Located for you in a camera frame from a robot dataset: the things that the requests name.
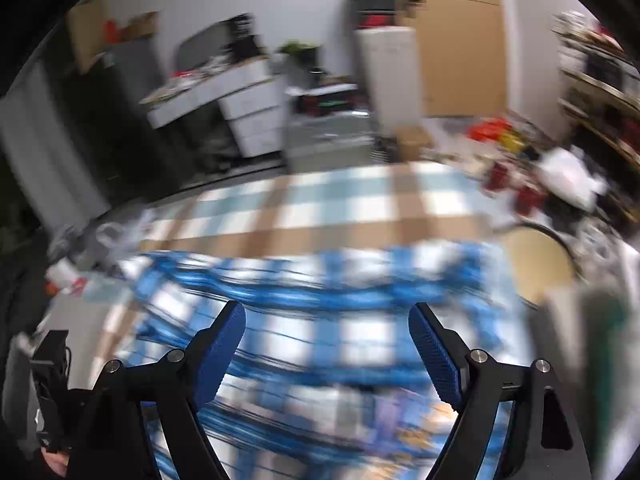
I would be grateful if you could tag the cardboard box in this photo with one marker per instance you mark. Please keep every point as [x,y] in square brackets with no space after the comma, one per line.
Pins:
[141,26]

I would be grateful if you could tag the white drawer desk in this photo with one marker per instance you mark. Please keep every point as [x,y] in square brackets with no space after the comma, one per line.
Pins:
[251,100]

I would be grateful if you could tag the silver suitcase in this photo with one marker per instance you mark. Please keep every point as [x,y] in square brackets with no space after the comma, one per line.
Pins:
[335,141]

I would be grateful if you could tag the brown blue checked bed sheet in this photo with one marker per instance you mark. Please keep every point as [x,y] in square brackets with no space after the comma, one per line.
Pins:
[375,207]

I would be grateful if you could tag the white tall cabinet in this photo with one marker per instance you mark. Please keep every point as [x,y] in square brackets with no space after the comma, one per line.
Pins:
[393,76]

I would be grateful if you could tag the dark low cabinet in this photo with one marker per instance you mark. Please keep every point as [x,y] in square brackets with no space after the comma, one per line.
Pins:
[127,156]

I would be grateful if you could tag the green plant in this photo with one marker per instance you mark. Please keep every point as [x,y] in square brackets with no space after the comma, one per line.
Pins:
[303,52]

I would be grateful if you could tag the wooden door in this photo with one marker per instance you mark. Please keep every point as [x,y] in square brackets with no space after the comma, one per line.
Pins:
[462,51]

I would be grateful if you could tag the person left hand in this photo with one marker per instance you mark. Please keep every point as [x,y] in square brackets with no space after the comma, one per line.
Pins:
[56,462]

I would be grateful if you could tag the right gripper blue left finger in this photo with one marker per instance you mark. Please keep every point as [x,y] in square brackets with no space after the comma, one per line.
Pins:
[178,385]

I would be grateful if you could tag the black box on suitcase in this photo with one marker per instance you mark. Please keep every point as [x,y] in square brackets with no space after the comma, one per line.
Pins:
[326,100]

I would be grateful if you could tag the blue white plaid cloth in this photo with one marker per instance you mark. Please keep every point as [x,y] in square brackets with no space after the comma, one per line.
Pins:
[326,382]

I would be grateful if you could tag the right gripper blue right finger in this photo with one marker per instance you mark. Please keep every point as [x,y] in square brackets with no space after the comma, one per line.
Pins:
[543,439]

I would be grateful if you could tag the wooden shelf rack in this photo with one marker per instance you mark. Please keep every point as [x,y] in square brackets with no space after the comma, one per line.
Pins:
[602,83]

